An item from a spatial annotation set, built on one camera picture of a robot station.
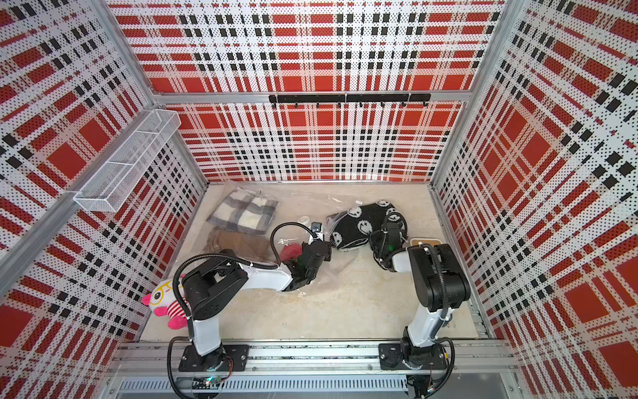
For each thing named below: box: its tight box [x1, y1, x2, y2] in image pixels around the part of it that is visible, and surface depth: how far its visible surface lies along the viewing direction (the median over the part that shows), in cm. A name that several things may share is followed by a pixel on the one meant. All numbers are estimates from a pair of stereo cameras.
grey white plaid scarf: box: [206, 187, 280, 236], surface depth 105 cm
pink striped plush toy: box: [142, 274, 189, 331], surface depth 79 cm
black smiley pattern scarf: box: [329, 199, 409, 251], surface depth 100 cm
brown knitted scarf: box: [206, 229, 275, 263], surface depth 97 cm
